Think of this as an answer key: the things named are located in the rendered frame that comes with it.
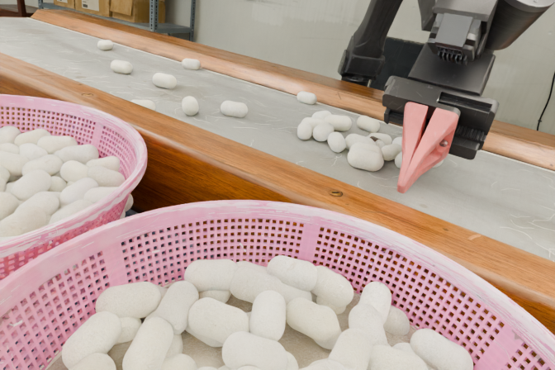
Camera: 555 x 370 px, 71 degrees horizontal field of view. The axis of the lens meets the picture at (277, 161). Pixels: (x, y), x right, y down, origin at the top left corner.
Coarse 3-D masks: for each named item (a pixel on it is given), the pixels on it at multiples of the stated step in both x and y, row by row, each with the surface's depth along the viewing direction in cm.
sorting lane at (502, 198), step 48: (0, 48) 67; (48, 48) 72; (96, 48) 79; (144, 96) 54; (192, 96) 58; (240, 96) 62; (288, 96) 66; (288, 144) 45; (384, 192) 37; (432, 192) 39; (480, 192) 41; (528, 192) 43; (528, 240) 33
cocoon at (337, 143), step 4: (332, 132) 46; (336, 132) 46; (328, 136) 46; (332, 136) 45; (336, 136) 45; (340, 136) 45; (328, 140) 46; (332, 140) 44; (336, 140) 44; (340, 140) 44; (344, 140) 44; (332, 144) 44; (336, 144) 44; (340, 144) 44; (344, 144) 44; (332, 148) 45; (336, 148) 44; (340, 148) 44; (344, 148) 45; (336, 152) 45
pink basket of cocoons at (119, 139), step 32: (0, 96) 37; (0, 128) 38; (32, 128) 39; (64, 128) 38; (96, 128) 37; (128, 128) 35; (128, 160) 34; (128, 192) 26; (64, 224) 21; (96, 224) 24; (0, 256) 19; (32, 256) 21
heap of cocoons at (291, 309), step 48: (144, 288) 21; (192, 288) 22; (240, 288) 23; (288, 288) 24; (336, 288) 24; (384, 288) 24; (96, 336) 18; (144, 336) 18; (192, 336) 21; (240, 336) 19; (288, 336) 22; (336, 336) 22; (384, 336) 21; (432, 336) 21
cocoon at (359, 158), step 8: (352, 152) 41; (360, 152) 41; (368, 152) 41; (376, 152) 41; (352, 160) 41; (360, 160) 41; (368, 160) 40; (376, 160) 40; (368, 168) 41; (376, 168) 41
